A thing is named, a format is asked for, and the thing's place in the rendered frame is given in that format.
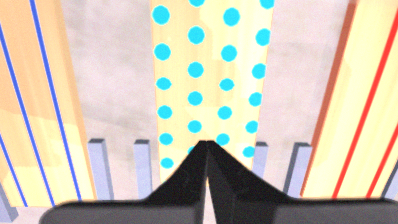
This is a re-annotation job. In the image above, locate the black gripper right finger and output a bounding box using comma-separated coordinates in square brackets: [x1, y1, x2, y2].
[207, 140, 398, 224]

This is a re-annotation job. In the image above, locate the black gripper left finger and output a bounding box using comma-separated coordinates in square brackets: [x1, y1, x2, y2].
[39, 140, 208, 224]

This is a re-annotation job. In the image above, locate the pale yellow strip with cyan dots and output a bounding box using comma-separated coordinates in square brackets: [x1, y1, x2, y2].
[150, 0, 274, 185]

